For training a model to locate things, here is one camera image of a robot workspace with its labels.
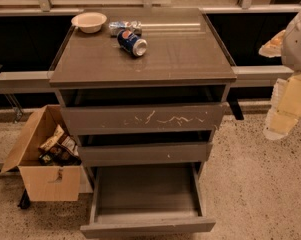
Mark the silver snack bag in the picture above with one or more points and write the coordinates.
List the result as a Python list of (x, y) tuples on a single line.
[(133, 26)]

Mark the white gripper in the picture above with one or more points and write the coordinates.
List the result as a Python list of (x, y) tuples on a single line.
[(297, 47)]

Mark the cardboard box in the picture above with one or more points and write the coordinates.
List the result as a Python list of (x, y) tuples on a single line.
[(42, 183)]

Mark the white paper bowl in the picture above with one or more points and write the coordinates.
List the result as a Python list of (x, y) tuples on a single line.
[(89, 22)]

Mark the grey middle drawer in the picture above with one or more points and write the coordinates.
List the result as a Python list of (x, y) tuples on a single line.
[(145, 154)]

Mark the grey top drawer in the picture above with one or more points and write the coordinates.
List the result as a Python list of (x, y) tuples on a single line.
[(142, 119)]

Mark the blue pepsi can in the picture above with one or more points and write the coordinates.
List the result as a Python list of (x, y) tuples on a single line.
[(131, 43)]

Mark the grey bottom drawer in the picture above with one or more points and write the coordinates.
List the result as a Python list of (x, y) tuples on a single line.
[(143, 200)]

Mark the dark brown snack bag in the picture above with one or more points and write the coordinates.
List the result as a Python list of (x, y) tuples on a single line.
[(60, 155)]

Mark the tan snack bag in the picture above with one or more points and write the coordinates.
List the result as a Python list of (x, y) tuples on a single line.
[(51, 141)]

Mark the grey drawer cabinet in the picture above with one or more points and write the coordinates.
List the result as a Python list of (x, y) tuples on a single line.
[(183, 65)]

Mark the grey drawer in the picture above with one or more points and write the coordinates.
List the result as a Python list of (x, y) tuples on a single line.
[(143, 200), (142, 119), (145, 154)]

